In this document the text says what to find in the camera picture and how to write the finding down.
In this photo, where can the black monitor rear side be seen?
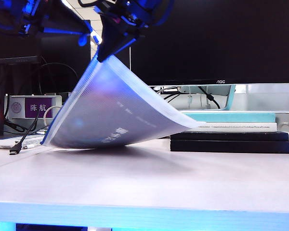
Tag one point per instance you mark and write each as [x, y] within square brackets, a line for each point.
[62, 53]

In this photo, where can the black monitor with wide bezel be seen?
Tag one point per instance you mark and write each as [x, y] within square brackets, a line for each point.
[9, 48]

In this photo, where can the teal white monitor stand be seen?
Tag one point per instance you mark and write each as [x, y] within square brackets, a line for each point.
[228, 98]

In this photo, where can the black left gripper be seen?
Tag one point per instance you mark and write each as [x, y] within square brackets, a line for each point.
[31, 19]

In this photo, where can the thick black book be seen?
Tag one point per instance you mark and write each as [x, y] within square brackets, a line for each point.
[231, 146]

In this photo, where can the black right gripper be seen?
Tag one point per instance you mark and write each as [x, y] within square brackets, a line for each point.
[135, 12]

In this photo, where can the teal book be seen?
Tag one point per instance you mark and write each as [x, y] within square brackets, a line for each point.
[231, 118]

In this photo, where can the white book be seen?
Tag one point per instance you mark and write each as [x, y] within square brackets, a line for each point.
[243, 127]

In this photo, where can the thin black book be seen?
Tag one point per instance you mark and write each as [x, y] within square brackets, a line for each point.
[231, 136]

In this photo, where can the large black AOC monitor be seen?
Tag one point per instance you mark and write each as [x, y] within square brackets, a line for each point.
[231, 43]

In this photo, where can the purple name plate holder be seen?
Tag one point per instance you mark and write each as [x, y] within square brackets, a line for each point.
[21, 107]

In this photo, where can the transparent plastic file bag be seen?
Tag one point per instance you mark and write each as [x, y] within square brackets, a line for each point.
[106, 108]

